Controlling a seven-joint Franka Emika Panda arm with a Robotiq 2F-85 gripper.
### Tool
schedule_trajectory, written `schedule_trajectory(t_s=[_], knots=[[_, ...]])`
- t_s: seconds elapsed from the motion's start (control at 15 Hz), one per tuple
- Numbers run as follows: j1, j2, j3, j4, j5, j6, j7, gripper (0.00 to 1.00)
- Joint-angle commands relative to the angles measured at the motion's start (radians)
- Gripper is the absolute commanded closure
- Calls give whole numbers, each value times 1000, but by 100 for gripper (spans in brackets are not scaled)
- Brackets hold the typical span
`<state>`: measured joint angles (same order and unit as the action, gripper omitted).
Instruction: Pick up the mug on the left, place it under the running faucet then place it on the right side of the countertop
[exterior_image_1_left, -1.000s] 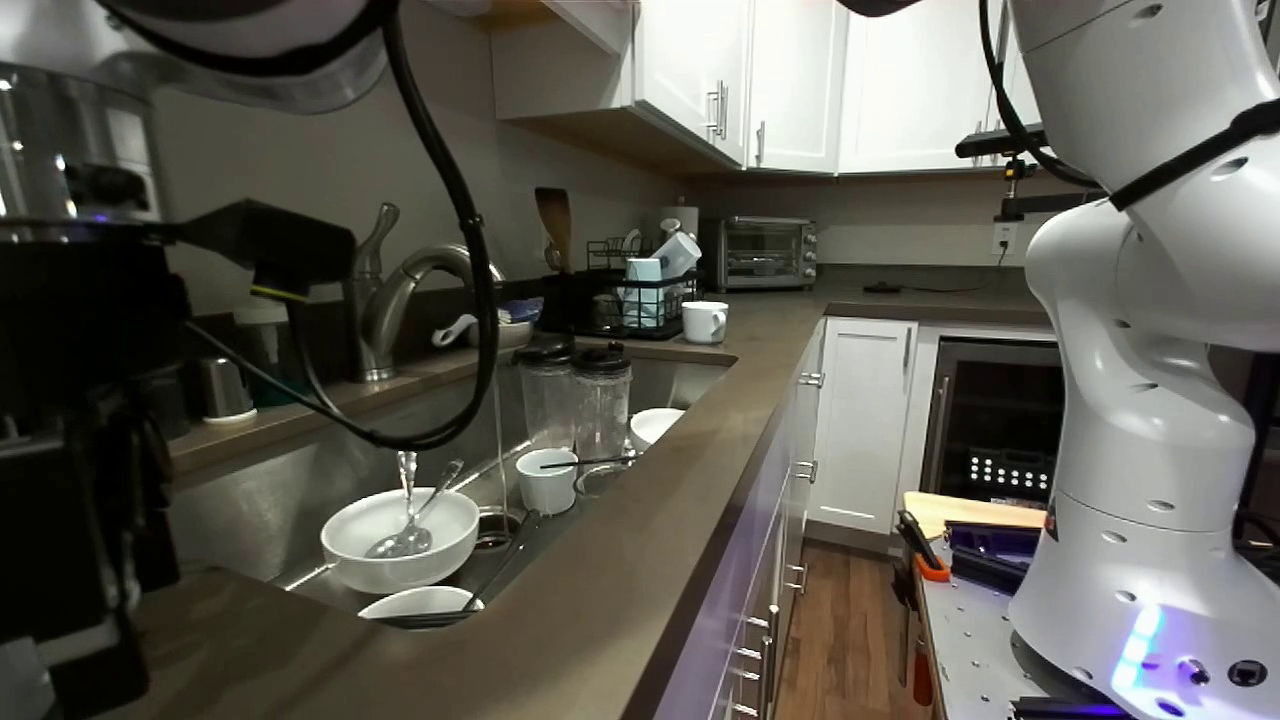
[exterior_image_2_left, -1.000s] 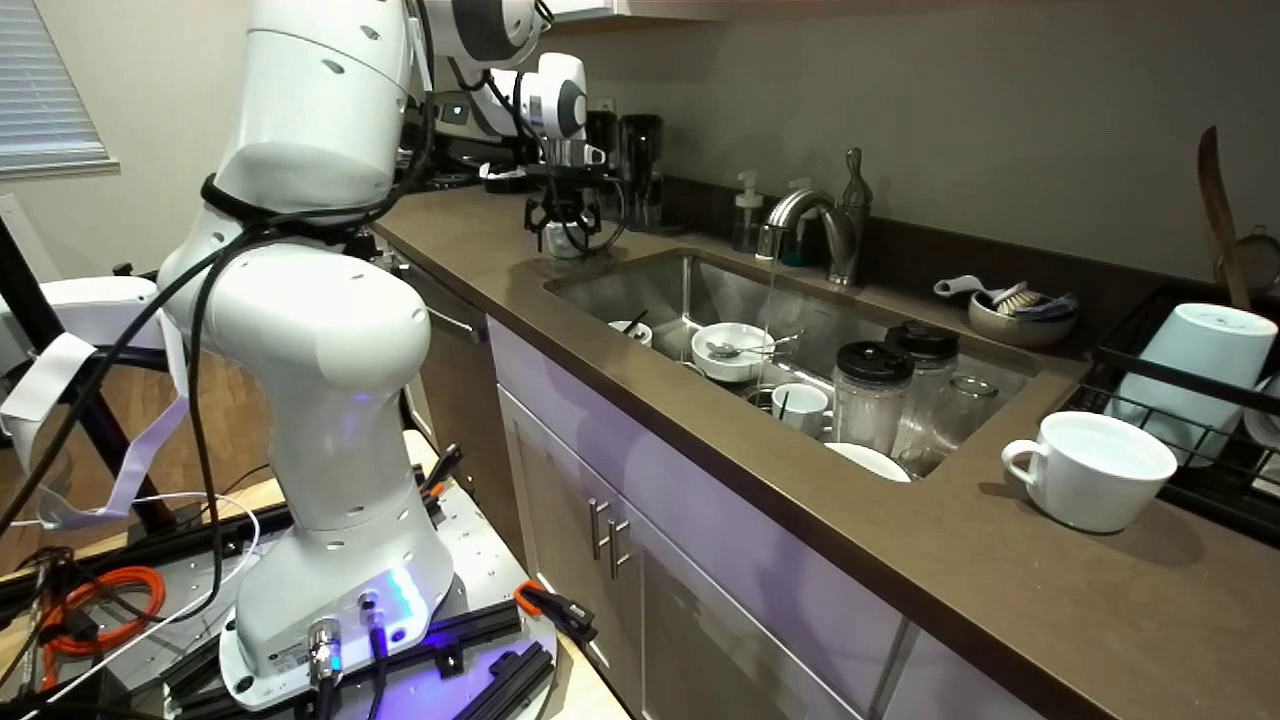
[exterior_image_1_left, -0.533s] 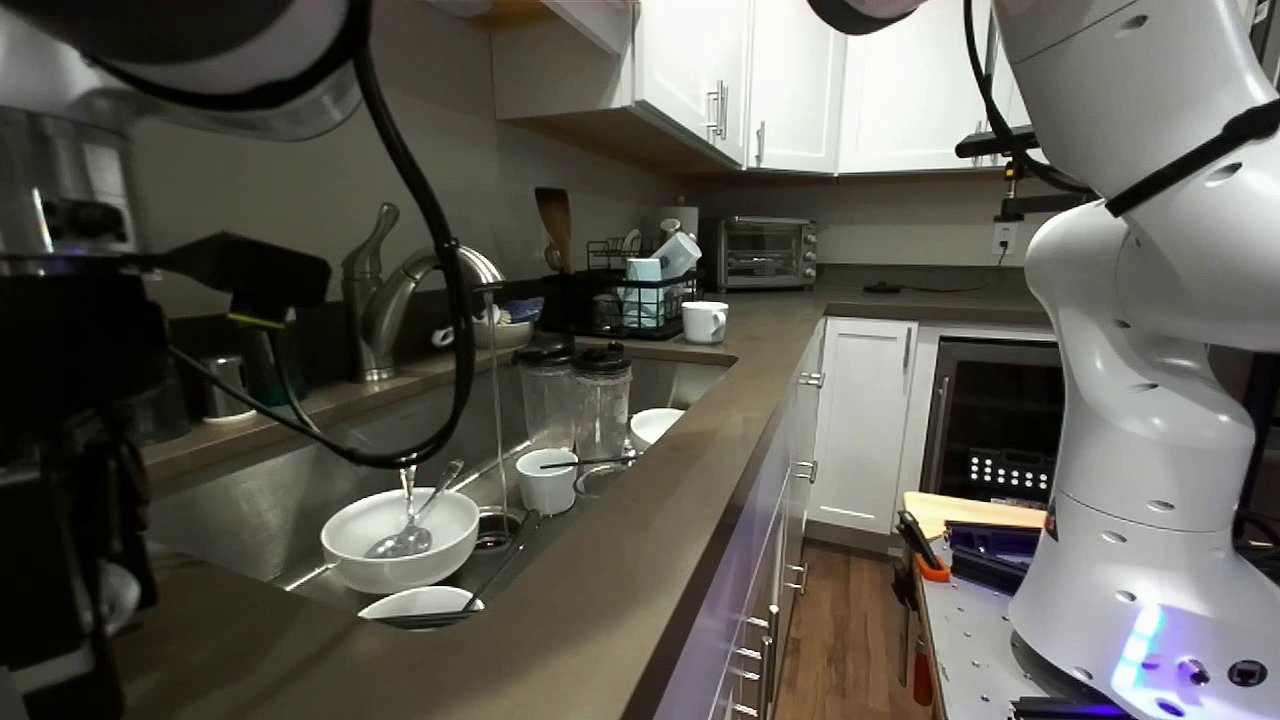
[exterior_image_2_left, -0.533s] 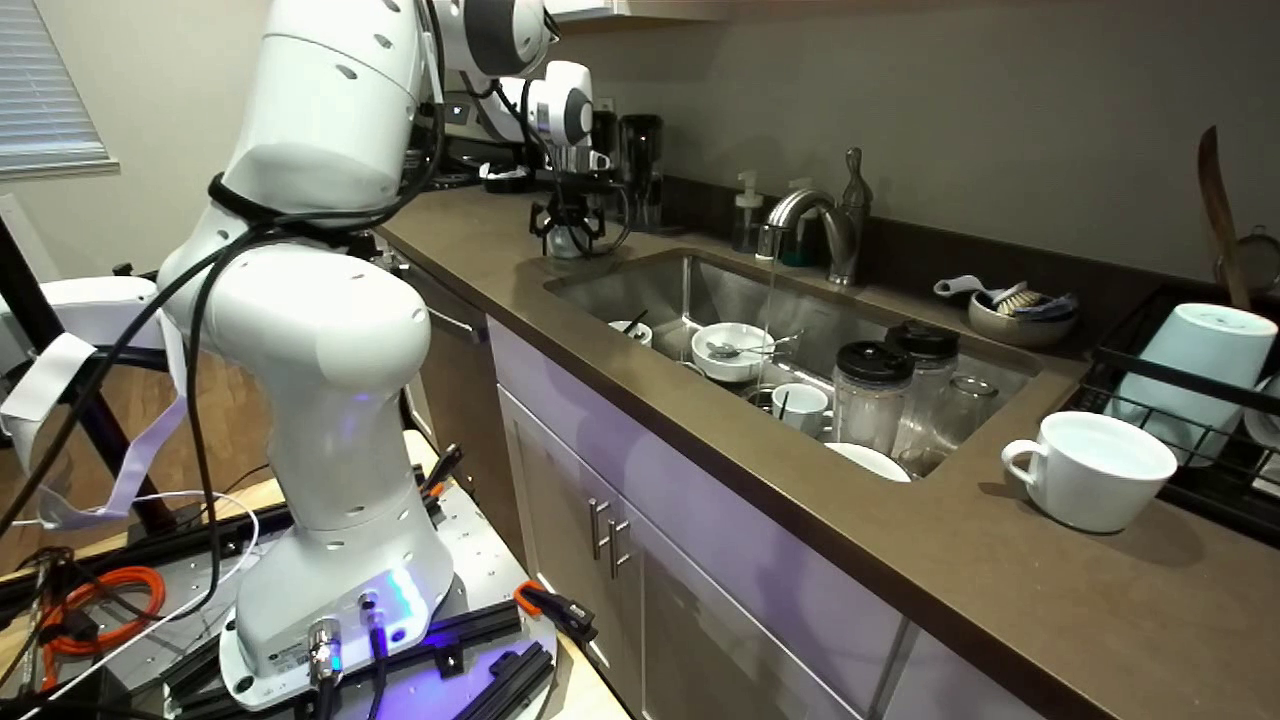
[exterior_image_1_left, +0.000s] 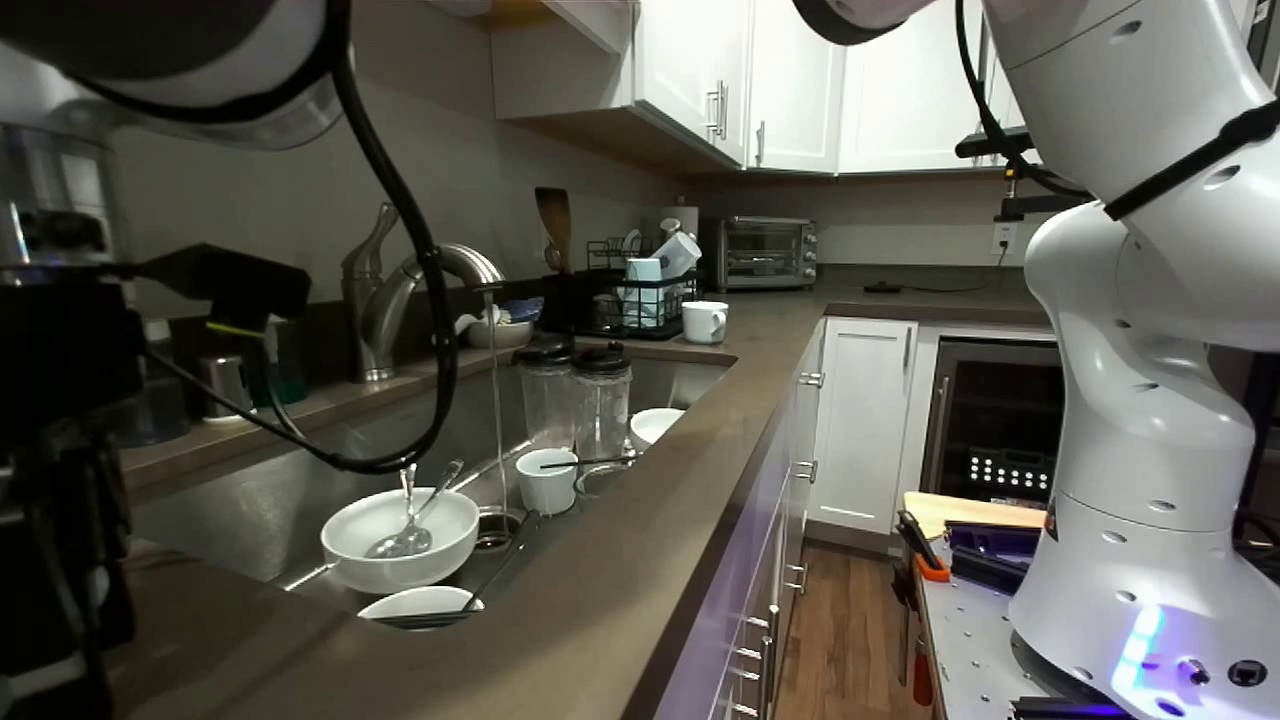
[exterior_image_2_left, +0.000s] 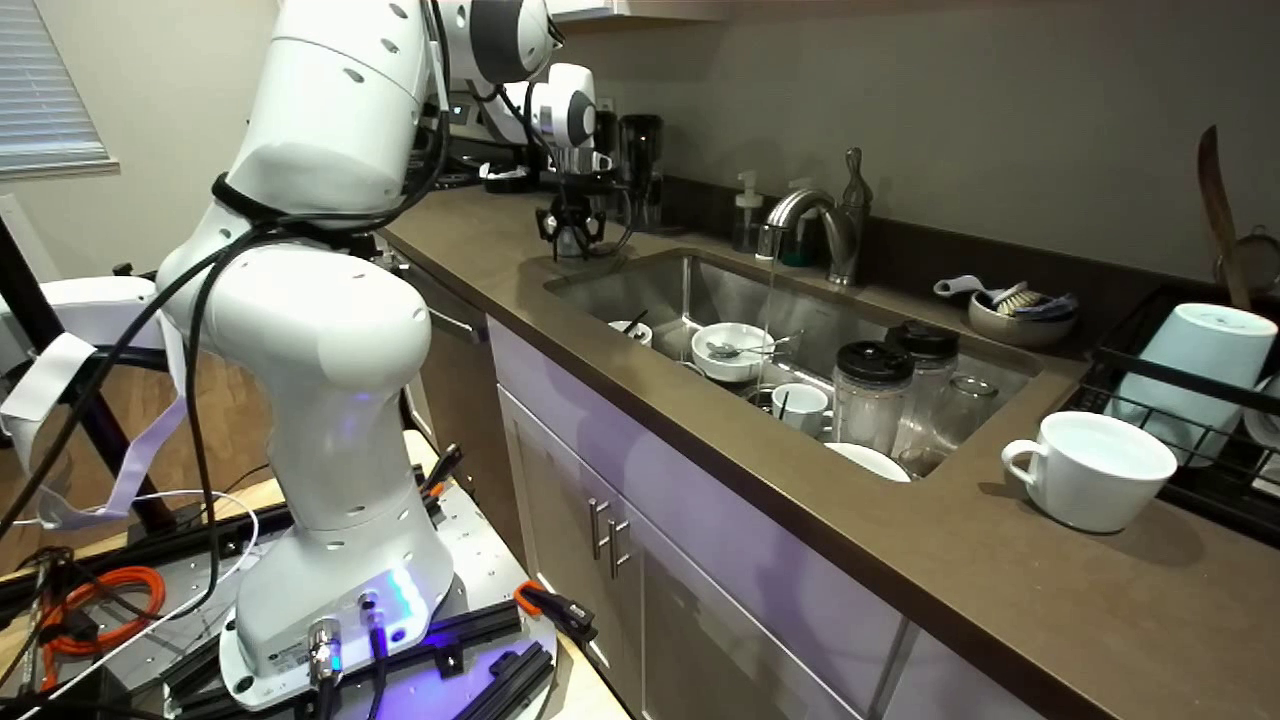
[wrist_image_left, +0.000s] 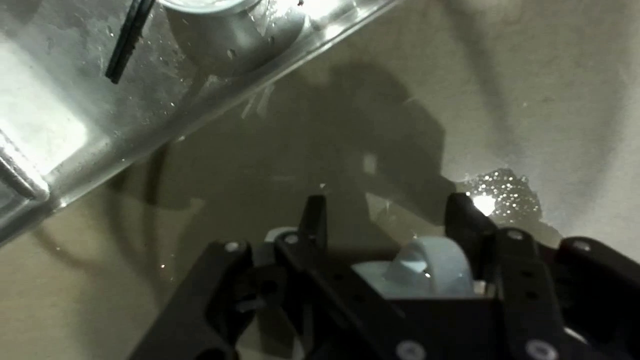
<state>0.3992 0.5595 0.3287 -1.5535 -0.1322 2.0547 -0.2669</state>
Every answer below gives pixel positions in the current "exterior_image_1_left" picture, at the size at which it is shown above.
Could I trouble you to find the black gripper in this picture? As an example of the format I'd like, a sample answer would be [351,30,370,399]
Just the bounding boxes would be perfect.
[0,255,148,471]

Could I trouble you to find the steel kitchen faucet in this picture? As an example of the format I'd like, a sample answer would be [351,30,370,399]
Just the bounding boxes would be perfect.
[336,202,509,388]

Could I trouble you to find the countertop bowl with utensils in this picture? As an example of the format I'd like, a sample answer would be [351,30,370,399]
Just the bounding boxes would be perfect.
[455,302,540,356]

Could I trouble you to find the large white mug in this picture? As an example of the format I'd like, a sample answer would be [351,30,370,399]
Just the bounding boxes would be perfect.
[678,297,735,350]

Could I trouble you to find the small steel cup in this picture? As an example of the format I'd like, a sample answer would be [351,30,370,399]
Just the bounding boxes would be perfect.
[196,353,262,432]

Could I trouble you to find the soap dispenser white pump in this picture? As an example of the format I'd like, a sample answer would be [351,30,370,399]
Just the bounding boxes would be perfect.
[235,315,308,412]

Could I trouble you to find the stainless steel sink basin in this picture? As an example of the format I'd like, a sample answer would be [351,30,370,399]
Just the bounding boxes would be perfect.
[125,350,740,634]

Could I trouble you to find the metal spoon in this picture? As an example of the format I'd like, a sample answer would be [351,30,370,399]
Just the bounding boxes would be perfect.
[370,457,473,559]

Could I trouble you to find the white bowl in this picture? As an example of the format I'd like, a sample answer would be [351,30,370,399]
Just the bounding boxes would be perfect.
[318,484,486,602]

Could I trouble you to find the small white plate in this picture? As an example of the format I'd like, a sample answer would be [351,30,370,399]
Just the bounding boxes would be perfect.
[351,583,489,634]

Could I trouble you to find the small white cup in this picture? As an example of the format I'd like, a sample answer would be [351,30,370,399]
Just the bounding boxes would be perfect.
[514,443,588,522]

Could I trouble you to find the wooden spatula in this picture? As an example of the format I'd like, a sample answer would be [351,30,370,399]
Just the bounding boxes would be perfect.
[534,184,581,280]

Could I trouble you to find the black dish rack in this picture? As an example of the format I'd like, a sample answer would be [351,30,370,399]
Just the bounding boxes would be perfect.
[527,262,710,345]

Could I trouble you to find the pale blue cylindrical container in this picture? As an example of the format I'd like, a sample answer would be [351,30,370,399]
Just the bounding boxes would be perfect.
[619,254,668,338]

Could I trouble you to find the white dish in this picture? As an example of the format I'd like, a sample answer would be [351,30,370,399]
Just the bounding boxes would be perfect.
[625,406,687,454]

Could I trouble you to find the white upper cabinets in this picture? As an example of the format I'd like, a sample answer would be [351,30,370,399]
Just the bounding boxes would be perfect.
[489,0,1033,180]

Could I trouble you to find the white lower cabinet door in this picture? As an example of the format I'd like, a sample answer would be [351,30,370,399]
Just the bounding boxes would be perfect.
[808,312,925,540]

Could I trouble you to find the orange black clamp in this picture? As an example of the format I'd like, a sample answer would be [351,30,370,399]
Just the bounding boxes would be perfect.
[892,505,957,587]

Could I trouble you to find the wooden board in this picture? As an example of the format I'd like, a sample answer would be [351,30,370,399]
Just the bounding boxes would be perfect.
[901,490,1053,540]

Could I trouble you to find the black glass-door wine fridge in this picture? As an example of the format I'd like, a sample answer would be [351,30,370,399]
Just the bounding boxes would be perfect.
[922,331,1068,508]

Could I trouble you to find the robot mounting table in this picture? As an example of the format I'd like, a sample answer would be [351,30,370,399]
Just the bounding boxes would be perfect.
[912,563,1153,720]

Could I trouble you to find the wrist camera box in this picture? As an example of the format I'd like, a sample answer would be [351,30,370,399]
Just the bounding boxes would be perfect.
[130,243,318,331]

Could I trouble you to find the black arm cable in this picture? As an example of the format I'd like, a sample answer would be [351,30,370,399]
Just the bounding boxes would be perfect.
[133,0,466,476]

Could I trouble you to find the lower cabinet doors steel handles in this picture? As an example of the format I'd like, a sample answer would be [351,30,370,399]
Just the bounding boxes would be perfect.
[619,315,831,720]

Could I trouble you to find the black camera on stand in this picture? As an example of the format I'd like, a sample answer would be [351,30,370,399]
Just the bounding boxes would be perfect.
[953,123,1072,224]

